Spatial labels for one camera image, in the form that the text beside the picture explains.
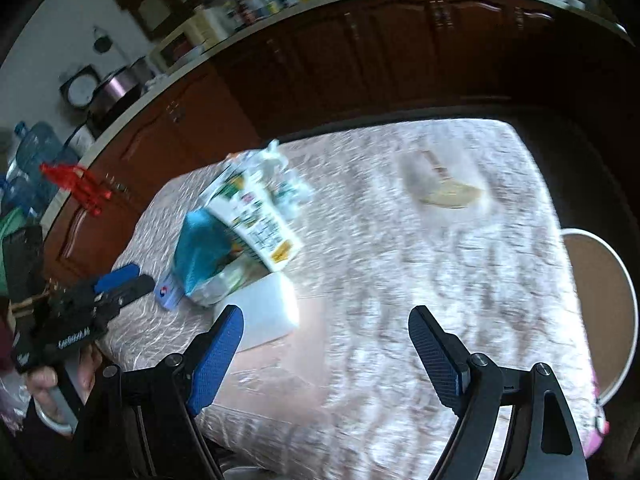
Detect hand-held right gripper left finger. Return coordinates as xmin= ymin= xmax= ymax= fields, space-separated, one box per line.
xmin=75 ymin=305 xmax=244 ymax=480

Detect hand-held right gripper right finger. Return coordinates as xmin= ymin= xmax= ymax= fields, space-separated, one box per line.
xmin=407 ymin=305 xmax=588 ymax=480

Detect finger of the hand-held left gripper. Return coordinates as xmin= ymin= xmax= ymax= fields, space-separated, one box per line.
xmin=100 ymin=274 xmax=157 ymax=311
xmin=92 ymin=263 xmax=142 ymax=296

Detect person's left hand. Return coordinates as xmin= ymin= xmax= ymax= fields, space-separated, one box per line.
xmin=22 ymin=345 xmax=103 ymax=426

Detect small blue white packet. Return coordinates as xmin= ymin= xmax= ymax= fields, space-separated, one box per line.
xmin=154 ymin=274 xmax=187 ymax=312

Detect white foam block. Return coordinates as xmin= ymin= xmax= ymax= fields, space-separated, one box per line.
xmin=214 ymin=272 xmax=301 ymax=353

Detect teal plastic bag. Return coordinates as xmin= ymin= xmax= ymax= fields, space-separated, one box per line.
xmin=172 ymin=208 xmax=271 ymax=306

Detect white patterned tablecloth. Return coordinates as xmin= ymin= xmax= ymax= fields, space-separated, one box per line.
xmin=97 ymin=119 xmax=608 ymax=480

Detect red plastic clips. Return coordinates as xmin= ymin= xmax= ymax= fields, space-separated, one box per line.
xmin=40 ymin=161 xmax=113 ymax=218

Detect green cloth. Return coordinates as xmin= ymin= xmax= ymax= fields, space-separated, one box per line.
xmin=0 ymin=207 xmax=31 ymax=241

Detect blue water jug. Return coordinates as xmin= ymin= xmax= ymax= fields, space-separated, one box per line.
xmin=12 ymin=121 xmax=76 ymax=196
xmin=0 ymin=172 xmax=56 ymax=216

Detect white green printed carton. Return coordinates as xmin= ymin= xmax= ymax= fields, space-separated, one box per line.
xmin=202 ymin=165 xmax=305 ymax=273

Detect small beige brush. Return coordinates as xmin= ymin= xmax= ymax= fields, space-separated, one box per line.
xmin=397 ymin=147 xmax=488 ymax=211

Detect round white-rimmed stool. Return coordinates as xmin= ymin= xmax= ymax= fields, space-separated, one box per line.
xmin=560 ymin=228 xmax=640 ymax=406

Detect pink printed cloth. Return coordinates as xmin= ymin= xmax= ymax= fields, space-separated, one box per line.
xmin=582 ymin=367 xmax=611 ymax=456

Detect crumpled clear plastic wrapper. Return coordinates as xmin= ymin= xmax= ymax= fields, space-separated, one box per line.
xmin=227 ymin=140 xmax=313 ymax=221

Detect silver rice cooker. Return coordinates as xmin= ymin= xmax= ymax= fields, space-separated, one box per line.
xmin=90 ymin=57 xmax=151 ymax=116

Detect round dial kitchen scale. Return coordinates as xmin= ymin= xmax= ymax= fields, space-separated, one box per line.
xmin=60 ymin=65 xmax=103 ymax=108

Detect grey kitchen countertop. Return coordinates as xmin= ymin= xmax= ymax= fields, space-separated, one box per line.
xmin=37 ymin=0 xmax=631 ymax=231

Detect white microwave oven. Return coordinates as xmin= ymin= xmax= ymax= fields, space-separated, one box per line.
xmin=150 ymin=30 xmax=211 ymax=73

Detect black hanging utensil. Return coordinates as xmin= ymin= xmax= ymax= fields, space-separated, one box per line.
xmin=92 ymin=25 xmax=113 ymax=56

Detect white plastic container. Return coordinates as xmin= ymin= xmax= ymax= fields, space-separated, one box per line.
xmin=192 ymin=5 xmax=233 ymax=43

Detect brown wooden cabinets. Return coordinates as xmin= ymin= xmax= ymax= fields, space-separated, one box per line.
xmin=42 ymin=0 xmax=566 ymax=281

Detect row of condiment bottles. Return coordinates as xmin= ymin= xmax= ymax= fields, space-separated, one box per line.
xmin=220 ymin=0 xmax=313 ymax=26

